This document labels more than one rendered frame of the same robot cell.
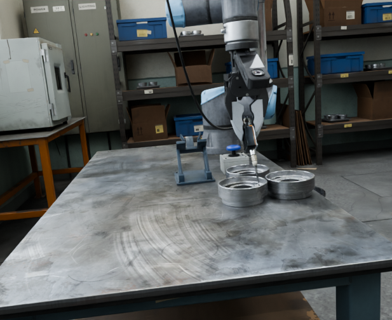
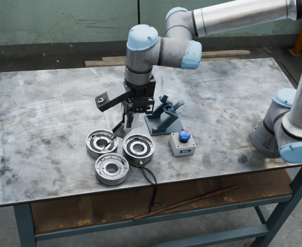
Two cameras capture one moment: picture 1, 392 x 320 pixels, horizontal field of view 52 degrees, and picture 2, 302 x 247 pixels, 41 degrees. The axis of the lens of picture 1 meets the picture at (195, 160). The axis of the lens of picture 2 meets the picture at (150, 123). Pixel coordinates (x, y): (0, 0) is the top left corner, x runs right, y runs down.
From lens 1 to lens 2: 144 cm
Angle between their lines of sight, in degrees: 70
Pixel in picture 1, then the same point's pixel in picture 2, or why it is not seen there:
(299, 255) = (12, 163)
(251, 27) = (127, 74)
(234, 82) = not seen: hidden behind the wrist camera
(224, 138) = (260, 135)
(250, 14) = (128, 66)
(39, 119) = not seen: outside the picture
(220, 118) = (267, 118)
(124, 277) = (9, 108)
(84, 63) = not seen: outside the picture
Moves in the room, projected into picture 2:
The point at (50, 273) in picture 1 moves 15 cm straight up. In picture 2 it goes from (20, 86) to (15, 54)
